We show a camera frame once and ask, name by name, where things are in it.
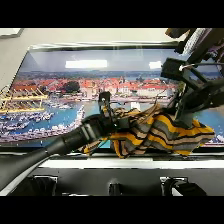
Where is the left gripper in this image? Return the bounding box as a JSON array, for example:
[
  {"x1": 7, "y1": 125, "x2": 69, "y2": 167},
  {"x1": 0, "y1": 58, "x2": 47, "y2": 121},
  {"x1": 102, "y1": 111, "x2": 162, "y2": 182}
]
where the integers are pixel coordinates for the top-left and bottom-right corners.
[{"x1": 99, "y1": 111, "x2": 132, "y2": 135}]

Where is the yellow grey striped garment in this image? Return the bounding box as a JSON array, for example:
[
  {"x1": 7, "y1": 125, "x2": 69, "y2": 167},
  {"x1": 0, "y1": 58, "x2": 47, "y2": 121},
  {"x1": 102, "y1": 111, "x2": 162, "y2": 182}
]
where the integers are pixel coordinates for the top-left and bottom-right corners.
[{"x1": 80, "y1": 102, "x2": 217, "y2": 160}]

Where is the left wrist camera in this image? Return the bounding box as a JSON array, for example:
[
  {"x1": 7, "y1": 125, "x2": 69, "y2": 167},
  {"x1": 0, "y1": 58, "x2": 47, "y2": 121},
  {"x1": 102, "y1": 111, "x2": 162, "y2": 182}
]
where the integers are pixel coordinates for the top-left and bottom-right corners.
[{"x1": 97, "y1": 90, "x2": 112, "y2": 116}]

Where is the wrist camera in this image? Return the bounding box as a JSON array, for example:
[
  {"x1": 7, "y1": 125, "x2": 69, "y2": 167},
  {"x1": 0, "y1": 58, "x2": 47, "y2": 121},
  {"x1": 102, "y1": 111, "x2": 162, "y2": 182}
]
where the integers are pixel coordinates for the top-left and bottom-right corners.
[
  {"x1": 160, "y1": 57, "x2": 188, "y2": 82},
  {"x1": 97, "y1": 90, "x2": 112, "y2": 116}
]

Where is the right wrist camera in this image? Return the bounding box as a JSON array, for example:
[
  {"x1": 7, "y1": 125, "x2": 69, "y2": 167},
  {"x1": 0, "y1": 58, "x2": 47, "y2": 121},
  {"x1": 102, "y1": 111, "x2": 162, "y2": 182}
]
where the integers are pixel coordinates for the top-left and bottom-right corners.
[{"x1": 160, "y1": 57, "x2": 188, "y2": 82}]

